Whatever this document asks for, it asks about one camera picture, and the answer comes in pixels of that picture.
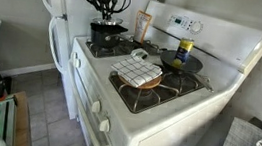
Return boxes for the round glass pot lid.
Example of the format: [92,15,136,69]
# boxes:
[91,15,124,29]

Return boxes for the black cooking pot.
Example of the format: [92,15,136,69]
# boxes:
[87,21,130,52]

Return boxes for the black burner grate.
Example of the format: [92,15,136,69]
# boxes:
[104,58,208,123]
[83,31,169,67]

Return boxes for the white plastic utensil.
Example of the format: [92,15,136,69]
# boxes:
[129,47,150,61]

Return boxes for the white stove knob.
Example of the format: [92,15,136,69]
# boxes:
[90,98,102,114]
[98,117,112,134]
[70,51,79,60]
[70,57,82,70]

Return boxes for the white checkered dish cloth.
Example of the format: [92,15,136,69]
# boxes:
[108,53,166,91]

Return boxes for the yellow and blue can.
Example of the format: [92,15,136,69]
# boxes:
[171,36,196,70]

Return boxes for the round wooden trivet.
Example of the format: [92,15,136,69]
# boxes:
[116,70,164,94]

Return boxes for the black frying pan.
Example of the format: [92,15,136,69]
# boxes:
[156,49,219,93]

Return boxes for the white gas stove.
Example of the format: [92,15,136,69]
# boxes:
[58,0,262,146]

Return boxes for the orange clamp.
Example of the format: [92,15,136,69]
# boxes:
[0,90,9,104]

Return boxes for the wooden board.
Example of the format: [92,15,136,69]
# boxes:
[7,90,40,146]

